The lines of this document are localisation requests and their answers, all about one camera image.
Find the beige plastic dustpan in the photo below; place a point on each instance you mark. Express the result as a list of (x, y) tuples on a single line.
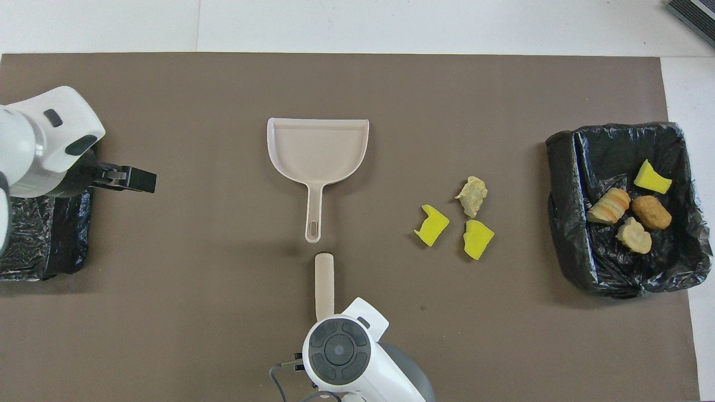
[(318, 151)]

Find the pale striped bread piece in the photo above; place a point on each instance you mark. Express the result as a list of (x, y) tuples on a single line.
[(609, 206)]

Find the pale lumpy bread piece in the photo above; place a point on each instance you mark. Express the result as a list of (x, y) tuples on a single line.
[(634, 237)]

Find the yellow sponge piece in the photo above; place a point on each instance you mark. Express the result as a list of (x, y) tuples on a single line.
[(651, 178), (478, 240), (432, 226)]

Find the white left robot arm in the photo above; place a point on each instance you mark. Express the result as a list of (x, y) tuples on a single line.
[(44, 139)]

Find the beige hand brush black bristles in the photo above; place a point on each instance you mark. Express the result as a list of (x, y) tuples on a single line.
[(324, 285)]

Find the brown table mat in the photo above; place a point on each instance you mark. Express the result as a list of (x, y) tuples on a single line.
[(167, 335)]

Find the dark grey ribbed panel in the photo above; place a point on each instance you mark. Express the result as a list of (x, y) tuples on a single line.
[(698, 14)]

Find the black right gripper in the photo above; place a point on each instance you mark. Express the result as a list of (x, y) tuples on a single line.
[(300, 363)]

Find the bin lined with black bag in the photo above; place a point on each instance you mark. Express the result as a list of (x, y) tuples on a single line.
[(592, 262), (33, 240)]

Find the brown bread loaf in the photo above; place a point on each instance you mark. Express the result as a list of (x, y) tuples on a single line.
[(651, 213)]

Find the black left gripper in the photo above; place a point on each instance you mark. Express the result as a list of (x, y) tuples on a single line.
[(111, 177)]

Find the pale food piece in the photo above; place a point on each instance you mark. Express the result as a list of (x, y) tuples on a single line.
[(472, 195)]

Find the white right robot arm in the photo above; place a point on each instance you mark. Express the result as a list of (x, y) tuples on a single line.
[(341, 352)]

